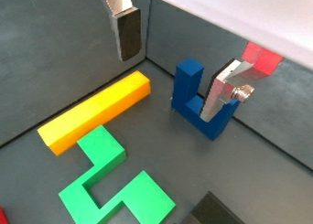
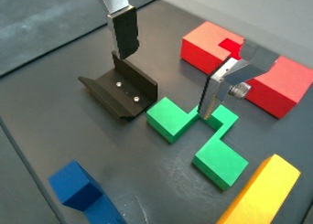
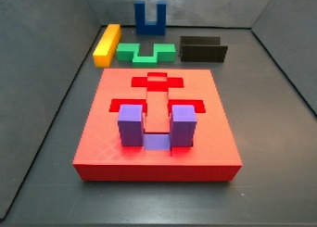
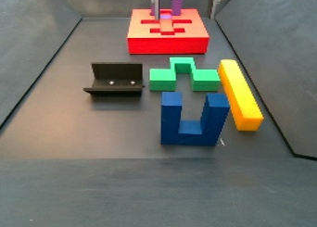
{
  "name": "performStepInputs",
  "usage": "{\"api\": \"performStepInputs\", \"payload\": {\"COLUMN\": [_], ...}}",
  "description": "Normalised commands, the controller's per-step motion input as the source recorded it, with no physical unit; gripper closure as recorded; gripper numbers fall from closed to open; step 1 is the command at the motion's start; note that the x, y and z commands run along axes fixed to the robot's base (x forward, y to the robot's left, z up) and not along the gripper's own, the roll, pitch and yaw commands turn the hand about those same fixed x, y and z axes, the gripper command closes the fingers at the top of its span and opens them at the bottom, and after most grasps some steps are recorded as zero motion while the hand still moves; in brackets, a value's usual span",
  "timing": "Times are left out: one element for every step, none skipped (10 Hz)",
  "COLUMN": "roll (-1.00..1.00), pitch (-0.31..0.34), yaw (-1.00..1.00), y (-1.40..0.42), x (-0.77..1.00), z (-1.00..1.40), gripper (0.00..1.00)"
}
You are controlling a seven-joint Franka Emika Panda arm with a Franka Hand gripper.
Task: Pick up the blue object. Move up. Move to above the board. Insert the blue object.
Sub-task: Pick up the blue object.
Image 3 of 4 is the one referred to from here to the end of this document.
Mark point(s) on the yellow bar block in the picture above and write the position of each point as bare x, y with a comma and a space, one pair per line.
106, 47

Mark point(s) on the blue U-shaped block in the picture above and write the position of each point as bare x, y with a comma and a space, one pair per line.
150, 27

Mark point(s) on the red puzzle board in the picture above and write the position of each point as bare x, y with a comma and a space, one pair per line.
103, 160

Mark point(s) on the black block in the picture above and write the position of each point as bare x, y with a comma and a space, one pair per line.
202, 49

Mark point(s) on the green zigzag block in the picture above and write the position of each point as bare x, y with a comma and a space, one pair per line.
129, 52

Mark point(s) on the purple U-shaped block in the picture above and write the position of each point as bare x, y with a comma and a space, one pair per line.
178, 137

